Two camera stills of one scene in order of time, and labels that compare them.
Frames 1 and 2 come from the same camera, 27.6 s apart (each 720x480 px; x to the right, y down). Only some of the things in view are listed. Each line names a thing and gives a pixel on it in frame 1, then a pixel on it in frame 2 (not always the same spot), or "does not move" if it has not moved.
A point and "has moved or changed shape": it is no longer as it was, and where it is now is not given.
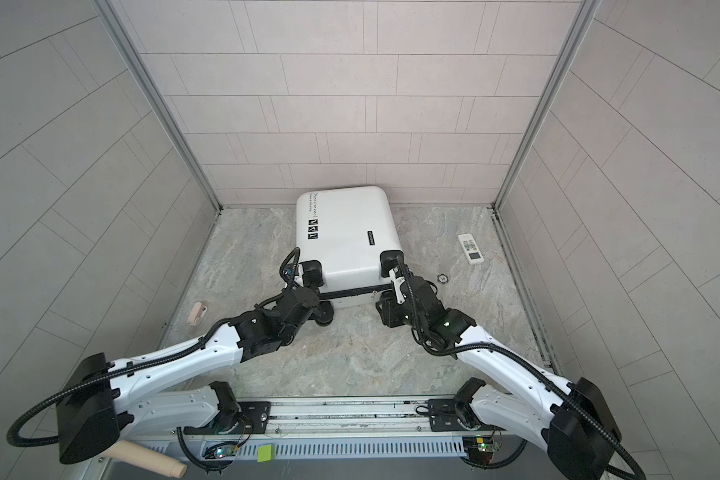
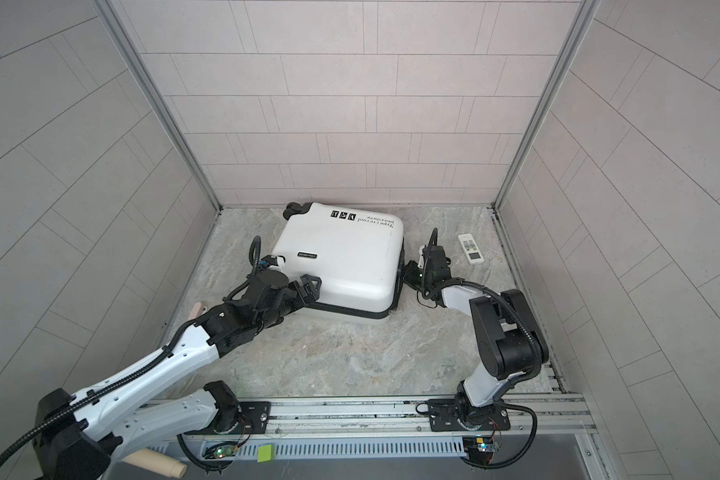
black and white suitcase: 350,237 has moved or changed shape
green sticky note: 265,453 does not move
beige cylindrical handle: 147,459 does not move
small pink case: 198,311 does not move
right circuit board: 479,447 does not move
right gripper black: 388,311 to 408,274
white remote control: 470,248 does not move
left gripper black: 316,297 to 302,301
